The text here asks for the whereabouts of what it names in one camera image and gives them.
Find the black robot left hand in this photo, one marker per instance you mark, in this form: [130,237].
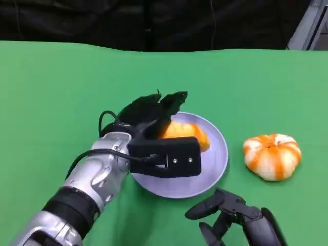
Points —
[146,112]

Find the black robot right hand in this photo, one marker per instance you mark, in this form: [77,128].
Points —
[246,225]

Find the plain orange toy bread roll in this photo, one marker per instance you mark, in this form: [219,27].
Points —
[184,130]

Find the orange white striped bread roll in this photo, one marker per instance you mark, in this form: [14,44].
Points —
[271,159]

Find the lilac plate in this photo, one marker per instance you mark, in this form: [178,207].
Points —
[205,166]

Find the black backdrop curtain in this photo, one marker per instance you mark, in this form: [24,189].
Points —
[128,20]

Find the green table cloth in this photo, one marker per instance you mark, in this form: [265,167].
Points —
[51,89]

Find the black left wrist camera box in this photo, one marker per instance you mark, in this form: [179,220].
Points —
[179,153]

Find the grey metal frame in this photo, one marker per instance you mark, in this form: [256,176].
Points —
[310,25]

